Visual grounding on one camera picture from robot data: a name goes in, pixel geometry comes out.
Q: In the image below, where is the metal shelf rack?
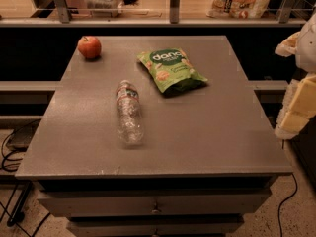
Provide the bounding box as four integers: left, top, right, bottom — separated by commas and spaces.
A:
0, 0, 315, 28

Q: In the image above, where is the black metal stand leg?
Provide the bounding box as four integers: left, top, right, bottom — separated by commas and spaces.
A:
7, 182, 33, 227

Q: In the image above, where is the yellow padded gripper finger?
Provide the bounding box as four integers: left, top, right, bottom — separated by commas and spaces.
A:
289, 74, 316, 133

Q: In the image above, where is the green snack bag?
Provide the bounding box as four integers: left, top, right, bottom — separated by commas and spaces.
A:
137, 48, 208, 93

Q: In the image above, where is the black cables left floor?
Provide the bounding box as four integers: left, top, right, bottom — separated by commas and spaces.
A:
0, 118, 42, 173

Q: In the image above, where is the black cable right floor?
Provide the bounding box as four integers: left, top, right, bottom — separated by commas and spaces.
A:
276, 173, 299, 237

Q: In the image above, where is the grey table with drawers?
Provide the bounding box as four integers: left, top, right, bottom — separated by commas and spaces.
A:
17, 36, 292, 237

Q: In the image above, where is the clear plastic container on shelf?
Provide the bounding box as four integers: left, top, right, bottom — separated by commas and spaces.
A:
84, 0, 122, 18

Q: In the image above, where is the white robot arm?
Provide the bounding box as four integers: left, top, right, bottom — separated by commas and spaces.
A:
275, 15, 316, 140

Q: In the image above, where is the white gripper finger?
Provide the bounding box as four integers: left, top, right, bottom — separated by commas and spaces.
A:
275, 79, 299, 140

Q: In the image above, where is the clear plastic water bottle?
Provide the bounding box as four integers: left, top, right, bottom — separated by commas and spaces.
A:
116, 80, 144, 145

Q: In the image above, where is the printed snack bag on shelf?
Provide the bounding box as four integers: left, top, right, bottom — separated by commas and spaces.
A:
206, 0, 270, 19

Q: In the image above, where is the red apple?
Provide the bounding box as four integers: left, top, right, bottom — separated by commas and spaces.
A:
77, 36, 102, 59

